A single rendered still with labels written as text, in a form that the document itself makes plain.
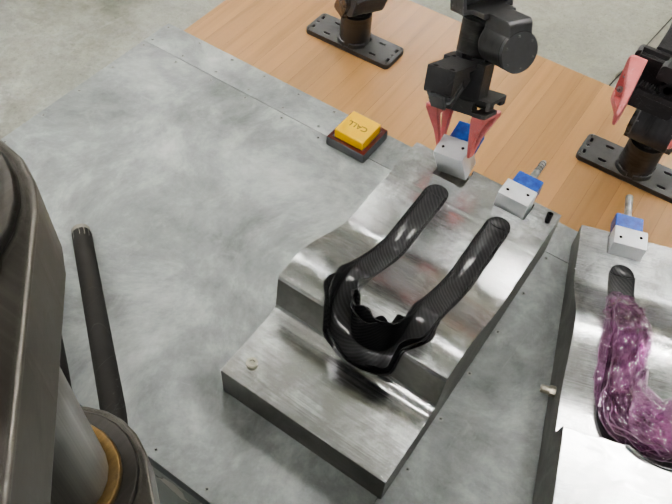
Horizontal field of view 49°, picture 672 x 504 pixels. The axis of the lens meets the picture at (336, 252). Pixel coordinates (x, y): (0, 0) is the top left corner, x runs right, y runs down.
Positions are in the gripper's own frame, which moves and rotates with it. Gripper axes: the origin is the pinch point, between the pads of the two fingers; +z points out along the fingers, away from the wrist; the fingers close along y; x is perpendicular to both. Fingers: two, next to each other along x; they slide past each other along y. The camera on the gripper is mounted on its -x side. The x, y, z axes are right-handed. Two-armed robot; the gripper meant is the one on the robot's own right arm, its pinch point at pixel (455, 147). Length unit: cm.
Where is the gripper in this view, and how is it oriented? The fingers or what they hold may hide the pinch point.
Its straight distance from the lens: 116.0
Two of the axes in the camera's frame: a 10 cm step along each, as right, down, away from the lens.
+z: -1.2, 8.6, 4.9
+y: 8.2, 3.7, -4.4
